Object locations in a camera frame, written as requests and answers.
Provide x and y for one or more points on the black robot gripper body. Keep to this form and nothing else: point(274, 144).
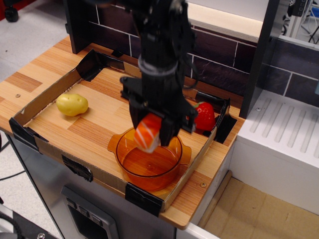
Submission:
point(161, 90)

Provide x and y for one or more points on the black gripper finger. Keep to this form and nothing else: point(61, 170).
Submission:
point(137, 113)
point(169, 129)

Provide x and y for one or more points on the salmon nigiri sushi toy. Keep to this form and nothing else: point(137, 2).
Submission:
point(146, 136)

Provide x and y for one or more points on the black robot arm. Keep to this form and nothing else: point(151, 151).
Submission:
point(166, 38)

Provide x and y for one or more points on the orange transparent plastic pot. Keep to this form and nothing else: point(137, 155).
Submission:
point(149, 171)

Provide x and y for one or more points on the cardboard fence with black tape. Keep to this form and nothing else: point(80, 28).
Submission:
point(82, 121)

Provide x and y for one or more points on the red strawberry toy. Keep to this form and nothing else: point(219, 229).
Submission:
point(205, 119)

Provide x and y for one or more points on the yellow potato toy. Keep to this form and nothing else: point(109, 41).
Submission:
point(72, 104)

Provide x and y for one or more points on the white toy sink drainer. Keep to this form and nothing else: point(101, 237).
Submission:
point(277, 150)

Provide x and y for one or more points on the grey toy oven front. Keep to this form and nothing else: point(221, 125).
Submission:
point(82, 209)

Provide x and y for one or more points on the black chair caster wheel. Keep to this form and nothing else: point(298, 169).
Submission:
point(11, 14)

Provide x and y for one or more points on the dark grey right post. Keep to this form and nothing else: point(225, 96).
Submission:
point(269, 35)

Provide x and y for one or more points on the dark grey post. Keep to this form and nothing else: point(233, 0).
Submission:
point(269, 35)
point(78, 14)

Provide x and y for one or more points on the dark grey left post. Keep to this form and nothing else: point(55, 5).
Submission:
point(78, 14)

